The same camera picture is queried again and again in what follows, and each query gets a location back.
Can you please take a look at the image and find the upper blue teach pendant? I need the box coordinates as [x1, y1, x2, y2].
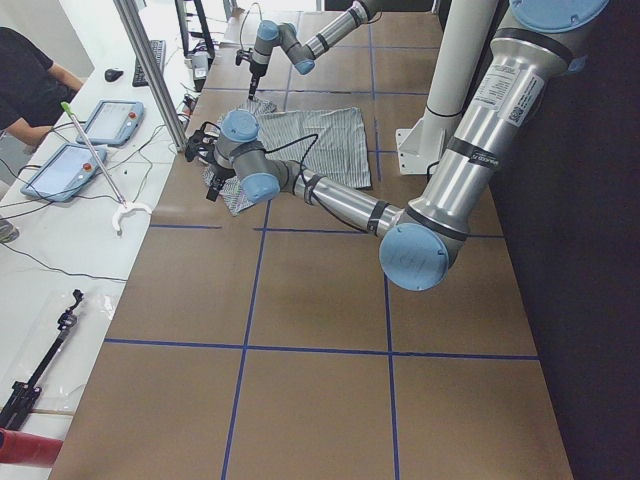
[82, 100, 145, 147]

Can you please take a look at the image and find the aluminium frame post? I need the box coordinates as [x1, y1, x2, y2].
[113, 0, 187, 152]

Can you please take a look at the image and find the red cylinder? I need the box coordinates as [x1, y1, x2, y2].
[1, 428, 63, 468]

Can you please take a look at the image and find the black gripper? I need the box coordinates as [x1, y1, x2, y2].
[206, 157, 234, 201]
[248, 62, 266, 99]

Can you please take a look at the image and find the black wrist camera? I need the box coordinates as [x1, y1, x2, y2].
[235, 48, 252, 66]
[184, 129, 215, 164]

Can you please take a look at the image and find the person in black shirt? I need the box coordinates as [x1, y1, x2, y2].
[1, 27, 83, 147]

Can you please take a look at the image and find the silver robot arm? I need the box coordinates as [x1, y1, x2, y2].
[235, 1, 382, 100]
[206, 1, 606, 291]

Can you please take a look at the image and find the lower blue teach pendant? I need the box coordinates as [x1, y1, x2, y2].
[20, 143, 99, 202]

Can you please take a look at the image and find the white reacher grabber stick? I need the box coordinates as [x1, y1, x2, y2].
[61, 102, 152, 236]

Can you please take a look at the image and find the navy white striped polo shirt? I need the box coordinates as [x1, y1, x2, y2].
[201, 97, 373, 217]

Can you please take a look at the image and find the black computer mouse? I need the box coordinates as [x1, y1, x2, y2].
[104, 68, 124, 83]

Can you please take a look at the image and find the blue teach pendant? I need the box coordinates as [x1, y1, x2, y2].
[82, 100, 145, 147]
[20, 143, 99, 202]

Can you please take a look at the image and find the black keyboard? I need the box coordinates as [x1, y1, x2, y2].
[131, 39, 168, 88]

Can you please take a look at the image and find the black camera cable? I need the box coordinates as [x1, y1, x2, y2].
[259, 132, 371, 236]
[238, 2, 266, 51]

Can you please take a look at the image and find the black tripod stand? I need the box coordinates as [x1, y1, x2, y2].
[1, 289, 84, 431]

